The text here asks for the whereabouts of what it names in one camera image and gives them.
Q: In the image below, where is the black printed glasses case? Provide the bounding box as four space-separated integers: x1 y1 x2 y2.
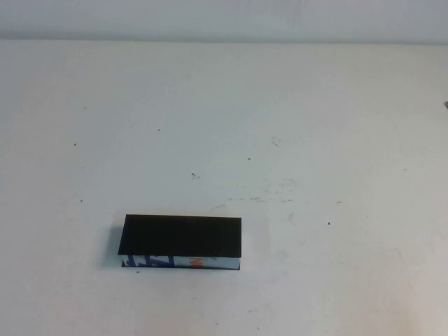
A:
118 213 244 271

